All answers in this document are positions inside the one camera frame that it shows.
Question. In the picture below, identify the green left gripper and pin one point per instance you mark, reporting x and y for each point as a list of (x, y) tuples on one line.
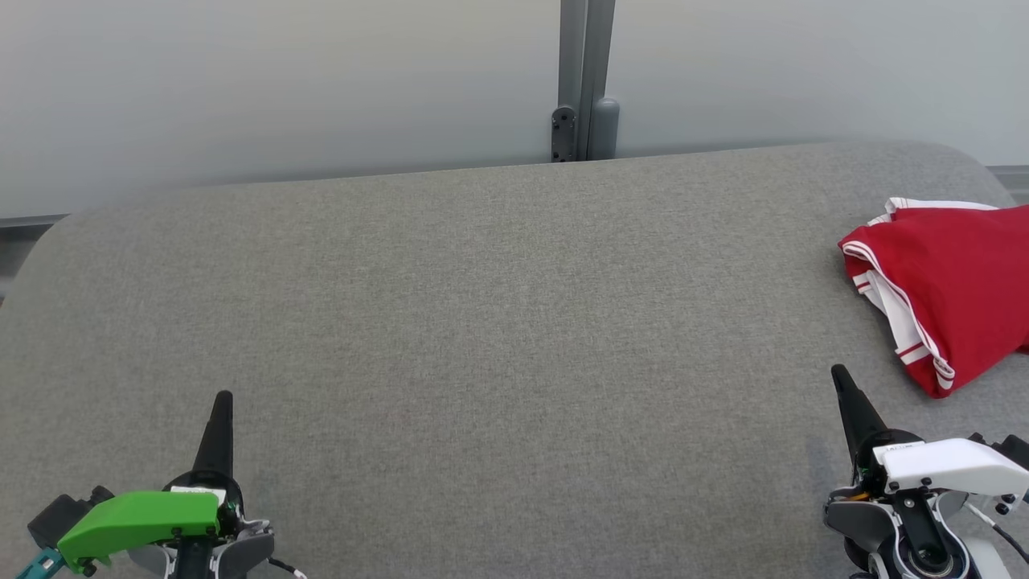
[(145, 519)]

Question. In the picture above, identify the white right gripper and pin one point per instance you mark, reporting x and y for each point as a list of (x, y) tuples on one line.
[(949, 466)]

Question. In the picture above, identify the red jersey with black lettering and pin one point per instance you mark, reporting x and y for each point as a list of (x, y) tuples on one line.
[(957, 289)]

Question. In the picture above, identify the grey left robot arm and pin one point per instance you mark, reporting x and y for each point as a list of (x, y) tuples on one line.
[(241, 555)]

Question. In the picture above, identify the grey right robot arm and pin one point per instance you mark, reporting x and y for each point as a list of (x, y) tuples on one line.
[(916, 535)]

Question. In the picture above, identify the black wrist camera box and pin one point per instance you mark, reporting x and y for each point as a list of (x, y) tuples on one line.
[(1009, 449), (60, 515)]

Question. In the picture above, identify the grey wall base rail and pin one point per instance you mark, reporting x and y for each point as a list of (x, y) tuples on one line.
[(1011, 181), (28, 220)]

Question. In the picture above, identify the grey metal partition post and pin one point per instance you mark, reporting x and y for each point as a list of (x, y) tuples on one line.
[(585, 80)]

